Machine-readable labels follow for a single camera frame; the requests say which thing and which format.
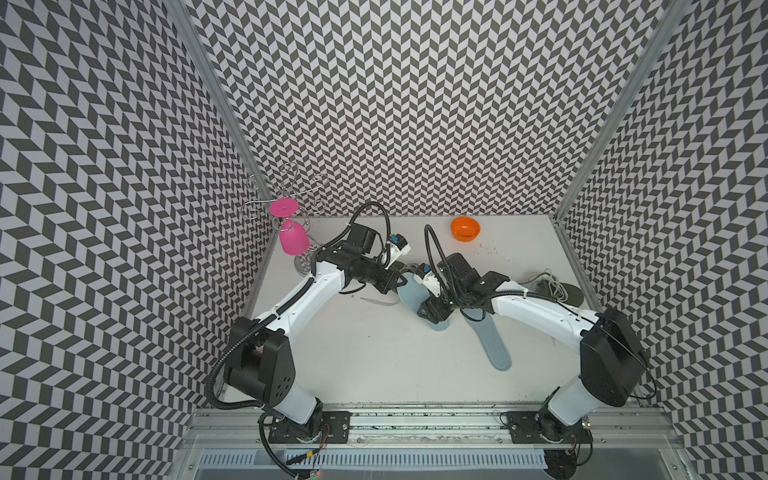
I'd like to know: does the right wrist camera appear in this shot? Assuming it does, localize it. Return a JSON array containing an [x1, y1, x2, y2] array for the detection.
[[414, 263, 442, 298]]

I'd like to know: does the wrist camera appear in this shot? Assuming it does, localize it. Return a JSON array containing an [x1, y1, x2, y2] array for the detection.
[[385, 234, 411, 268], [414, 263, 442, 298]]

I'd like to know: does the olive green sandal with laces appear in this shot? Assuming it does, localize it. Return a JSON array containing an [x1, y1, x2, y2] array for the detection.
[[360, 261, 420, 307]]

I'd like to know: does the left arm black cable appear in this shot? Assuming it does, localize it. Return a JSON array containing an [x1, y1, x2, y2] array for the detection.
[[203, 275, 316, 412]]

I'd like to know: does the silver wire glass rack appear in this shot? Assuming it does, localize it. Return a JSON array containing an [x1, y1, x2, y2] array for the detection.
[[244, 165, 331, 276]]

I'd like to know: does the orange bowl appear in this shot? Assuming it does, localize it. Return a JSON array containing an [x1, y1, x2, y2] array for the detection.
[[450, 216, 481, 242]]

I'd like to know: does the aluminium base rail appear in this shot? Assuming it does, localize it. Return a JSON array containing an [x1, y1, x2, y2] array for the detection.
[[168, 404, 696, 479]]

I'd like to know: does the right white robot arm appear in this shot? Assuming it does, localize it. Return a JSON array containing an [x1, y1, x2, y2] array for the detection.
[[398, 254, 650, 443]]

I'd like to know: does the pink plastic wine glass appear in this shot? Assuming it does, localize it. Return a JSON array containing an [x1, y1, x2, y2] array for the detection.
[[269, 197, 310, 256]]

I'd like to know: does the grey-blue insole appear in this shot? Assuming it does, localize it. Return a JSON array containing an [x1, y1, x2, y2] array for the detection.
[[460, 309, 512, 371], [396, 272, 450, 332]]

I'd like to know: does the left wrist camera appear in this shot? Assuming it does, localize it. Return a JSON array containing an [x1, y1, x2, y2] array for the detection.
[[385, 234, 411, 268]]

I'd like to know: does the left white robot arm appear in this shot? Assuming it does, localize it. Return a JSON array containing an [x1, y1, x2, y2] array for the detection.
[[204, 222, 410, 440]]

